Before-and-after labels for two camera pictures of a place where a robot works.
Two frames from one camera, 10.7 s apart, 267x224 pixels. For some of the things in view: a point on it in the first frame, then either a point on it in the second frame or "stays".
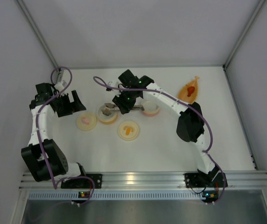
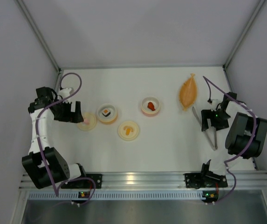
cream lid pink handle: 86,121 stays
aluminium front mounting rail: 236,180 stays
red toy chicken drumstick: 190,89 -> 151,106
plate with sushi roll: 105,119 stays
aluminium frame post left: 24,8 stays
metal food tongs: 110,107 -> 215,146
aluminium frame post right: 240,39 stays
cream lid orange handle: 128,130 stays
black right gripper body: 123,106 -> 214,115
